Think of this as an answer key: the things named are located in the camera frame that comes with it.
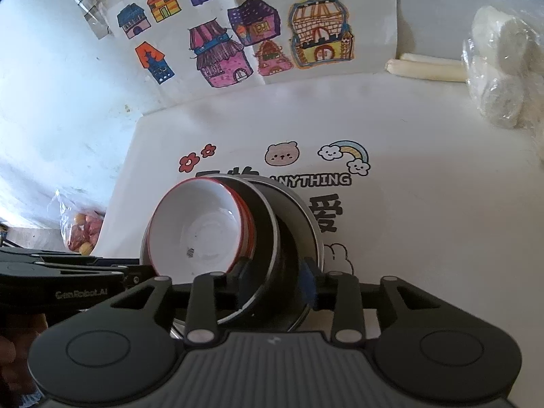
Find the clear bag of white rolls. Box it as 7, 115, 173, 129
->
461, 5, 544, 137

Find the coloured houses drawing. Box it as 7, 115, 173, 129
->
100, 0, 400, 115

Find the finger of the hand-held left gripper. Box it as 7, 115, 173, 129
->
123, 265, 157, 288

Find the white ceramic cup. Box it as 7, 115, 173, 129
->
150, 177, 251, 282

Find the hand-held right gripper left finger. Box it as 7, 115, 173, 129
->
106, 259, 253, 346

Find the person's left hand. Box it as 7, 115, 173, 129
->
0, 335, 32, 396

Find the stainless steel bowl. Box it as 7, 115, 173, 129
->
140, 174, 282, 324

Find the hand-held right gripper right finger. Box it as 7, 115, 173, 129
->
302, 259, 445, 345

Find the stainless steel plate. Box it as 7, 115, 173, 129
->
170, 176, 326, 341

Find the plastic bag of red fruits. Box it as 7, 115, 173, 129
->
53, 189, 107, 256

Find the white printed tablecloth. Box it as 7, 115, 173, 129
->
91, 72, 544, 333

